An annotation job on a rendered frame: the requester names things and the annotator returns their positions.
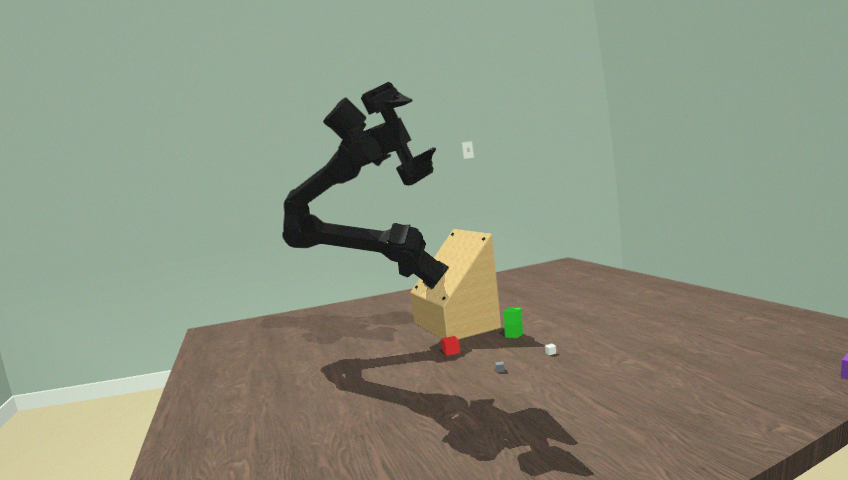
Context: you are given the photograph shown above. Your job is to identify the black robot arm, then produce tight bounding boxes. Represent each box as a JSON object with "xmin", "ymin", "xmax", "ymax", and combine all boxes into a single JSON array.
[{"xmin": 282, "ymin": 98, "xmax": 449, "ymax": 289}]

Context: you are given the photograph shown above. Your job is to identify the red block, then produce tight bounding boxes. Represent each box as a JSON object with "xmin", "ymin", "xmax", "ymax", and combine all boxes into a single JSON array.
[{"xmin": 441, "ymin": 336, "xmax": 460, "ymax": 356}]

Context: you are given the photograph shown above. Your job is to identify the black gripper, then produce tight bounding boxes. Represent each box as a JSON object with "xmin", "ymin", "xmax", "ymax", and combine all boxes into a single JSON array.
[{"xmin": 361, "ymin": 82, "xmax": 436, "ymax": 185}]

